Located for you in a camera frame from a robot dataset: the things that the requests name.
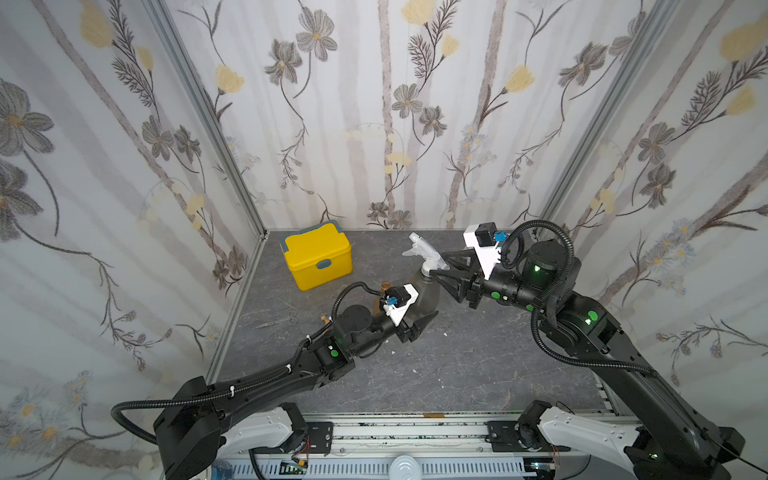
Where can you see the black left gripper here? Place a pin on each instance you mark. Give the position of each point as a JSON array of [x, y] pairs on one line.
[[413, 332]]

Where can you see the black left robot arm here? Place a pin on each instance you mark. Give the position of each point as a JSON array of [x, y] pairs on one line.
[[190, 431]]

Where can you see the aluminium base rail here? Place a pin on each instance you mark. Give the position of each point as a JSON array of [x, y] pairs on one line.
[[428, 446]]

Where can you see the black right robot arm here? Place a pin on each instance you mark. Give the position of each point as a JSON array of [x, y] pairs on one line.
[[672, 440]]

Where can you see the clear spray nozzle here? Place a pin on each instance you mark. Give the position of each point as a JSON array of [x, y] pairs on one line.
[[432, 259]]

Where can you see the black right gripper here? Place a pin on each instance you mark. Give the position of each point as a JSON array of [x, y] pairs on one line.
[[472, 288]]

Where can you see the yellow plastic storage box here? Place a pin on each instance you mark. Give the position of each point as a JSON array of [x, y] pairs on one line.
[[317, 255]]

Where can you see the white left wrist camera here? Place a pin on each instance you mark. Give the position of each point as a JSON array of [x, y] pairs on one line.
[[396, 301]]

